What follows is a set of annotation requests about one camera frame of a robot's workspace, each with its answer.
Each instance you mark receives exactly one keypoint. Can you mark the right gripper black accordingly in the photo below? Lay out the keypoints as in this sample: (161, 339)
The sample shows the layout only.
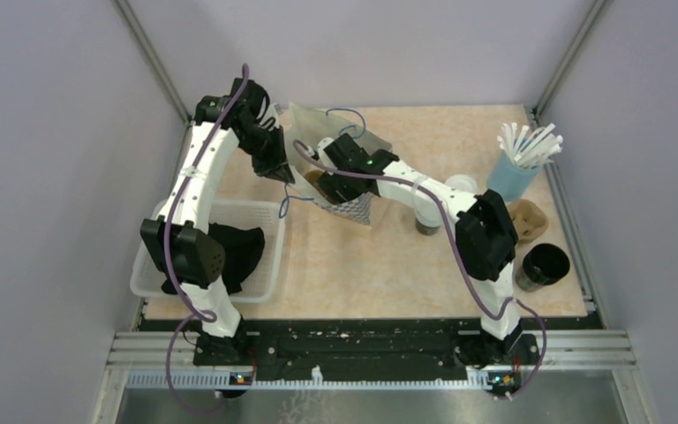
(329, 183)

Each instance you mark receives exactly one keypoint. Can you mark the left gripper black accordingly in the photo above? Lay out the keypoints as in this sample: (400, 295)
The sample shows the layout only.
(276, 165)

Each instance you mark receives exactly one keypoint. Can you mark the brown pulp carrier top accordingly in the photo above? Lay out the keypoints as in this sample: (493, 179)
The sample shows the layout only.
(312, 176)

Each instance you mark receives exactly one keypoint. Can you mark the paper bag blue checkered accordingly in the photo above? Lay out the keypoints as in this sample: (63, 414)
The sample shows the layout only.
(356, 149)

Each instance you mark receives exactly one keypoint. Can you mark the white cup lid stack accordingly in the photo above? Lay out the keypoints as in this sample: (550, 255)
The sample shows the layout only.
(463, 183)

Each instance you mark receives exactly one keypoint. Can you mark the stack of dark cups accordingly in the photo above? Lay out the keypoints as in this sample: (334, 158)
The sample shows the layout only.
(544, 265)

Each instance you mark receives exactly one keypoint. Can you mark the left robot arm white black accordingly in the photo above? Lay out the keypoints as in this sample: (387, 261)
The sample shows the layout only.
(218, 131)

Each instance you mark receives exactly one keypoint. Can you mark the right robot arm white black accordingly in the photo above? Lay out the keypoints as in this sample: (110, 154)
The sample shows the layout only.
(479, 230)

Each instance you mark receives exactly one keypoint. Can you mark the white plastic basket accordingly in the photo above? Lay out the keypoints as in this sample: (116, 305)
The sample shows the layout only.
(258, 287)

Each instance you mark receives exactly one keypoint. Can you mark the black cloth in basket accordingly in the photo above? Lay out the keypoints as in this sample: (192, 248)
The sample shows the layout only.
(239, 257)

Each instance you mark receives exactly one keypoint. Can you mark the blue straw holder cup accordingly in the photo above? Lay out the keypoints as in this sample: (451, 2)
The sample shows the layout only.
(510, 181)

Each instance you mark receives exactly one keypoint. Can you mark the brown pulp cup carrier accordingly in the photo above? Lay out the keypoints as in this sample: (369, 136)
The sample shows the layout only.
(528, 219)

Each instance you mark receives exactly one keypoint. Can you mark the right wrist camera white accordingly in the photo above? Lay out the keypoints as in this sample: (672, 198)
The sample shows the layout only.
(321, 151)

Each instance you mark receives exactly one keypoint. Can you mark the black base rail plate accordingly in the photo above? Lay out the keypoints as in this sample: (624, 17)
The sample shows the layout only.
(366, 350)

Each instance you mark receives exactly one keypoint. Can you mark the white slotted cable duct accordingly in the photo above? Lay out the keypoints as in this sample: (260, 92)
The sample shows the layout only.
(243, 378)

